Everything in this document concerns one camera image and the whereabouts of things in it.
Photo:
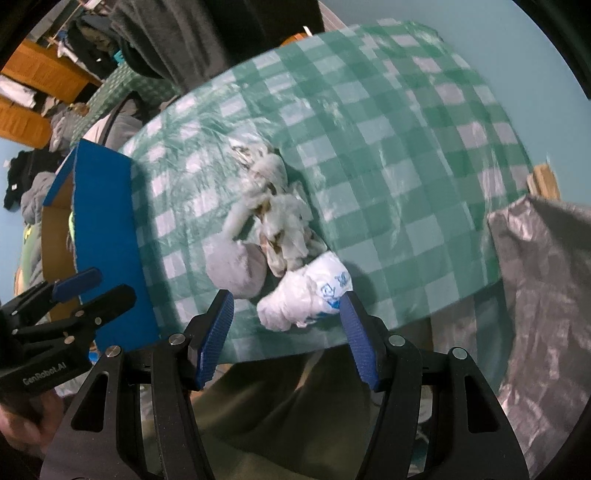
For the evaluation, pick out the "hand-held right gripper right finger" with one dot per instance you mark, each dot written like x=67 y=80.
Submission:
x=360 y=344

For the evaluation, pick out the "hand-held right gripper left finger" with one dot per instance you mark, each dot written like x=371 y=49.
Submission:
x=214 y=341

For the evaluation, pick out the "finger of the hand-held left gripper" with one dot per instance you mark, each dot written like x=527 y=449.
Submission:
x=76 y=282
x=108 y=300

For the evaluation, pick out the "neon green cloth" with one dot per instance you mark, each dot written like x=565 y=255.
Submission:
x=71 y=225

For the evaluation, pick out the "blue-rimmed cardboard box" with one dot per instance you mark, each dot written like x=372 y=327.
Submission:
x=108 y=230

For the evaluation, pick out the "light grey sock ball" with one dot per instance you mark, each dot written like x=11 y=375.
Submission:
x=233 y=270

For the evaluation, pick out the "white bundle with blue print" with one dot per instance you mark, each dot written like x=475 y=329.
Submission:
x=300 y=295

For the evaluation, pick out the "white patterned sock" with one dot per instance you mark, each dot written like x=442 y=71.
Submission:
x=281 y=221

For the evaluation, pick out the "person's left hand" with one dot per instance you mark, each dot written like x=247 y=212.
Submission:
x=23 y=427

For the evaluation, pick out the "green plush pillow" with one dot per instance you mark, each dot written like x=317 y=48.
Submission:
x=30 y=254

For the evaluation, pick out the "person's olive pants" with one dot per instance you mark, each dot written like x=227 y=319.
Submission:
x=286 y=397

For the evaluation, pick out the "grey quilted duvet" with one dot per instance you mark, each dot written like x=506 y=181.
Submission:
x=39 y=196

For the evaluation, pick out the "pile of black clothes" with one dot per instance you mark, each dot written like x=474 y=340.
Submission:
x=27 y=175

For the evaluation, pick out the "pile of grey clothes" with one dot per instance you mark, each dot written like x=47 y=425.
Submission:
x=67 y=127

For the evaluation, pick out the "green checked tablecloth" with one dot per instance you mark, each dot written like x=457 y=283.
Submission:
x=392 y=184
x=120 y=87

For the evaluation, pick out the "pale lilac bed sheet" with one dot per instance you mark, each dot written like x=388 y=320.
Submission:
x=115 y=124

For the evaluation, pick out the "wooden louvred wardrobe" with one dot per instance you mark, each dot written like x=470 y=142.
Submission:
x=27 y=122

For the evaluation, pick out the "silver grey plastic bag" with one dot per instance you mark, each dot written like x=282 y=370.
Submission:
x=540 y=300

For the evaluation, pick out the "wooden chair corner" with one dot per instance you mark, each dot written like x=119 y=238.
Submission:
x=544 y=181

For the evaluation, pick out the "dark hanging coats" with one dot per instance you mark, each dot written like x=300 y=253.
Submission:
x=94 y=34

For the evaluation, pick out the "dark grey pants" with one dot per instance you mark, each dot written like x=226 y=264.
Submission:
x=194 y=41

